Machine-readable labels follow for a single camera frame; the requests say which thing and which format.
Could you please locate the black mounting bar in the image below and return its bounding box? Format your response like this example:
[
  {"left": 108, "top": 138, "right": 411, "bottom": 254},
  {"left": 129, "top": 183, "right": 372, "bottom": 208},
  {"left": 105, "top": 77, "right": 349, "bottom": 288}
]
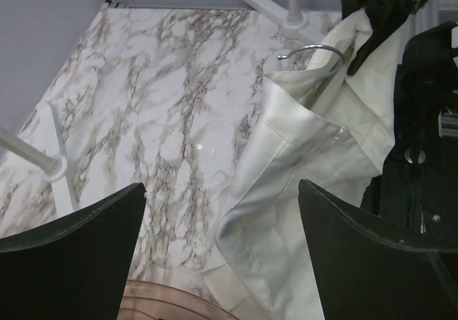
[{"left": 361, "top": 21, "right": 457, "bottom": 241}]

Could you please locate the white skirt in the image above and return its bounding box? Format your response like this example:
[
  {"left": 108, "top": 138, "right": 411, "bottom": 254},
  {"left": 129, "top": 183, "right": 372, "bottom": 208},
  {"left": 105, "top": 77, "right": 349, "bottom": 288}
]
[{"left": 203, "top": 10, "right": 401, "bottom": 319}]

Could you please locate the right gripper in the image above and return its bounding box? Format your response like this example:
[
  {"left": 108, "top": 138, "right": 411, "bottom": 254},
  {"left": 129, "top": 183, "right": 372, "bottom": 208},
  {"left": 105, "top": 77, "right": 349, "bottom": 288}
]
[{"left": 341, "top": 0, "right": 428, "bottom": 76}]

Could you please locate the clear pink plastic basket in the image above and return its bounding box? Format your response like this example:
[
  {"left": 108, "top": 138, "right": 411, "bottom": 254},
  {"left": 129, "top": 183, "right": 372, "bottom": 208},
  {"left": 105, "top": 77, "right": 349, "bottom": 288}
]
[{"left": 117, "top": 280, "right": 236, "bottom": 320}]

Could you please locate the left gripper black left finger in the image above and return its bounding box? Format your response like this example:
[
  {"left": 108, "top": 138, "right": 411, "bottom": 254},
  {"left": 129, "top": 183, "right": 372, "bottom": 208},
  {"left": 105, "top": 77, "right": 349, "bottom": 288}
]
[{"left": 1, "top": 183, "right": 145, "bottom": 319}]

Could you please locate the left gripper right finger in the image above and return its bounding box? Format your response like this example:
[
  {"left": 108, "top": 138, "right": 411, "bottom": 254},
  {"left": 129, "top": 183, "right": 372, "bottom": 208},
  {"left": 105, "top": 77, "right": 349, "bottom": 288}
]
[{"left": 298, "top": 180, "right": 457, "bottom": 319}]

